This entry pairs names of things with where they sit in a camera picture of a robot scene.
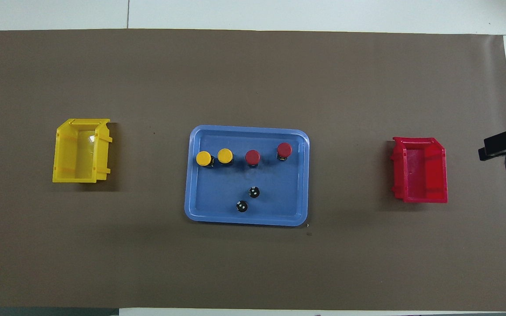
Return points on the brown paper table mat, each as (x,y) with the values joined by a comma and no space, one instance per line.
(253,79)

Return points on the yellow cap push button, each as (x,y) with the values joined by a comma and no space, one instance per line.
(203,158)
(225,155)

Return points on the red plastic storage bin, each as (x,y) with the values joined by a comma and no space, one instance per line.
(420,175)

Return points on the yellow plastic storage bin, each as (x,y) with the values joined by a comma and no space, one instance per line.
(77,153)

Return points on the red cap push button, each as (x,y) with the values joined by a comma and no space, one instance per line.
(252,156)
(284,149)

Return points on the blue plastic tray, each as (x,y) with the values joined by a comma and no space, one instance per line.
(279,197)

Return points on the small black cylinder component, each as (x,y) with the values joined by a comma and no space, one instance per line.
(254,192)
(241,206)

